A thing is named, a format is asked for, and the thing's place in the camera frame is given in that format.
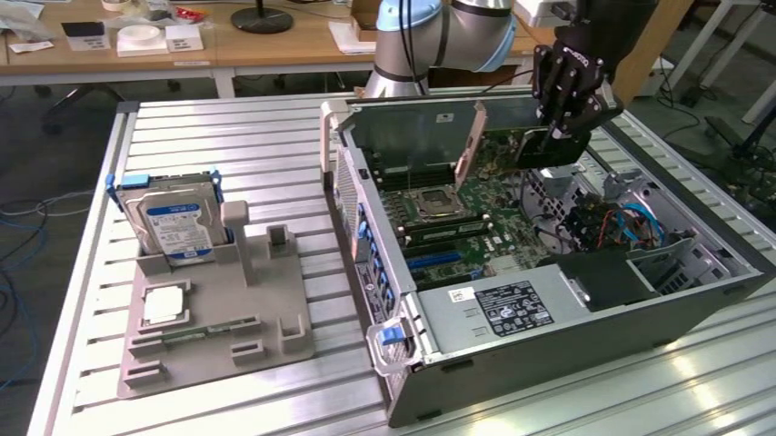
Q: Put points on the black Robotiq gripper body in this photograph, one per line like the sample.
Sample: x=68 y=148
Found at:
x=599 y=41

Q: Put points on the black floor stand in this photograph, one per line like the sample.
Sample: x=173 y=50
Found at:
x=742 y=145

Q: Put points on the white tape roll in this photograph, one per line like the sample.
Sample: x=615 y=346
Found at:
x=112 y=4

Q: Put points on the graphics card with metal bracket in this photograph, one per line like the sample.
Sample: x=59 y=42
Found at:
x=545 y=152

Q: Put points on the wooden cabinet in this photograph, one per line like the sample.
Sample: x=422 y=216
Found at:
x=666 y=45

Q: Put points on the grey power supply unit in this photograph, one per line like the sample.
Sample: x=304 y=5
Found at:
x=449 y=313

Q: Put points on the black round lamp base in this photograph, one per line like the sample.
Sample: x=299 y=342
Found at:
x=262 y=20

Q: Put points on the silver CPU chip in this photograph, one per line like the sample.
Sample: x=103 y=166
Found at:
x=163 y=305

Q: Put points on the blue expansion slot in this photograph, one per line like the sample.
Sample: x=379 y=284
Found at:
x=432 y=260

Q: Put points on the white box with black top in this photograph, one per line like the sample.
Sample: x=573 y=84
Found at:
x=84 y=38

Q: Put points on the installed RAM stick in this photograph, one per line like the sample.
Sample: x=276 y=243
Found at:
x=449 y=230

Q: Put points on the clear plastic bag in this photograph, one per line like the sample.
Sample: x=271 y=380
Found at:
x=24 y=22

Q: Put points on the small white printed box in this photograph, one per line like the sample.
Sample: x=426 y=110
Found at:
x=181 y=42

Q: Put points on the green motherboard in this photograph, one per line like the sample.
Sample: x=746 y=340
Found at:
x=485 y=227

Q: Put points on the hard disk in blue caddy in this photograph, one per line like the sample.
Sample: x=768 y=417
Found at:
x=175 y=227

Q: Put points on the blue case latch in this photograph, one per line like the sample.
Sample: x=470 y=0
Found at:
x=387 y=338

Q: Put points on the white paper stack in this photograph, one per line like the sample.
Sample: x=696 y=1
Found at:
x=348 y=43

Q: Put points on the red packet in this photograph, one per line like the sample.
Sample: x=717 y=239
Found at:
x=187 y=14

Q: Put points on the perforated metal disk bay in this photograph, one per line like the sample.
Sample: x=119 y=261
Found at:
x=563 y=191

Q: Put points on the silver slanted disk bay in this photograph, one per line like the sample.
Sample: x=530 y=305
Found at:
x=685 y=268

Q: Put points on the open black PC case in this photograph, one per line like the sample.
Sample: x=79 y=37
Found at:
x=545 y=354

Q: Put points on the white paper label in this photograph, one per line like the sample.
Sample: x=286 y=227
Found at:
x=29 y=46

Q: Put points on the wooden desk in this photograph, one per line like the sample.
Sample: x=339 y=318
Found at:
x=151 y=63

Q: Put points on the white table frame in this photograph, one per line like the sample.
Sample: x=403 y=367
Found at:
x=718 y=27

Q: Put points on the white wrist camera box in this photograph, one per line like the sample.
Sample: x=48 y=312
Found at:
x=535 y=11

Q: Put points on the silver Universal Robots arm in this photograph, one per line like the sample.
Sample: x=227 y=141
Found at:
x=442 y=36

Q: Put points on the black chair base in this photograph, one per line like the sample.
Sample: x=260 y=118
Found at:
x=67 y=97

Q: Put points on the green RAM stick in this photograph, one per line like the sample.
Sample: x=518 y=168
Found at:
x=193 y=333

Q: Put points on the grey plastic parts rack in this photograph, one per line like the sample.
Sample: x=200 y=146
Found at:
x=241 y=313

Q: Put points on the CPU socket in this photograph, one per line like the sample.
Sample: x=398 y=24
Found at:
x=436 y=203

